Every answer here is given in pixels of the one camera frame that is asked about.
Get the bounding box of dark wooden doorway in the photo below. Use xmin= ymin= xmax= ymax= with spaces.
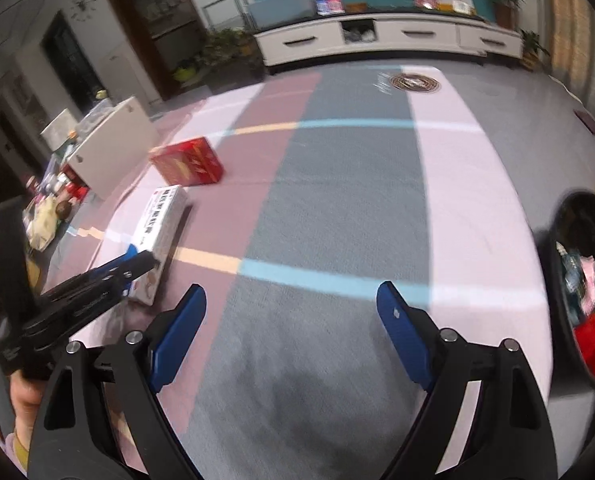
xmin=94 ymin=0 xmax=214 ymax=102

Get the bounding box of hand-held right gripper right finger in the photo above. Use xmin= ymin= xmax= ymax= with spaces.
xmin=376 ymin=281 xmax=561 ymax=480

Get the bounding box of black trash bin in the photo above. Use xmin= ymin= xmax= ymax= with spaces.
xmin=537 ymin=190 xmax=595 ymax=394

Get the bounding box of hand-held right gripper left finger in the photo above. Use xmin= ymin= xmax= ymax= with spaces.
xmin=27 ymin=284 xmax=208 ymax=480

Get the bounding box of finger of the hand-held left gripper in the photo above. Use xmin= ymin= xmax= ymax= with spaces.
xmin=40 ymin=245 xmax=139 ymax=306
xmin=24 ymin=252 xmax=158 ymax=331

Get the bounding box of white container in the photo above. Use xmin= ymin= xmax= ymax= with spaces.
xmin=40 ymin=109 xmax=79 ymax=152

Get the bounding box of white TV cabinet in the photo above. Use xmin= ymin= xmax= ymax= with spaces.
xmin=254 ymin=10 xmax=524 ymax=69

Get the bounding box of yellow box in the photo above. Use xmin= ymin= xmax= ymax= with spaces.
xmin=430 ymin=0 xmax=476 ymax=16

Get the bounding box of group of leafy potted plants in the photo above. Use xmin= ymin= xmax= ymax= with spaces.
xmin=197 ymin=27 xmax=264 ymax=77

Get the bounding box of person's left hand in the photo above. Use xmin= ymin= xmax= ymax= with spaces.
xmin=9 ymin=375 xmax=49 ymax=443

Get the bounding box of beige curtain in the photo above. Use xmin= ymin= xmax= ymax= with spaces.
xmin=545 ymin=0 xmax=595 ymax=92

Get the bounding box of dark doormat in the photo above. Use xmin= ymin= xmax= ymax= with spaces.
xmin=574 ymin=109 xmax=595 ymax=149

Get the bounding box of potted plant in brown pot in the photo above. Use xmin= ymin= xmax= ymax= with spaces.
xmin=487 ymin=0 xmax=526 ymax=29

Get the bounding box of black wall clock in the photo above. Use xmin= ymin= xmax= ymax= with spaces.
xmin=70 ymin=0 xmax=99 ymax=24

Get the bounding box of white barcode box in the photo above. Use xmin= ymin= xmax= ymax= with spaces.
xmin=127 ymin=185 xmax=189 ymax=307

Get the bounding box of cream plastic bag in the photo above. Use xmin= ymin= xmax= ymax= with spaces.
xmin=27 ymin=195 xmax=64 ymax=252

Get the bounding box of clear storage box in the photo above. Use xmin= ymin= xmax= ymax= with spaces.
xmin=244 ymin=0 xmax=324 ymax=32

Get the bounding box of small potted plant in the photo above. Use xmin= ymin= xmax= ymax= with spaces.
xmin=520 ymin=30 xmax=551 ymax=72

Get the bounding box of green basin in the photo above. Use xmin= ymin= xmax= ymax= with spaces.
xmin=173 ymin=62 xmax=199 ymax=84

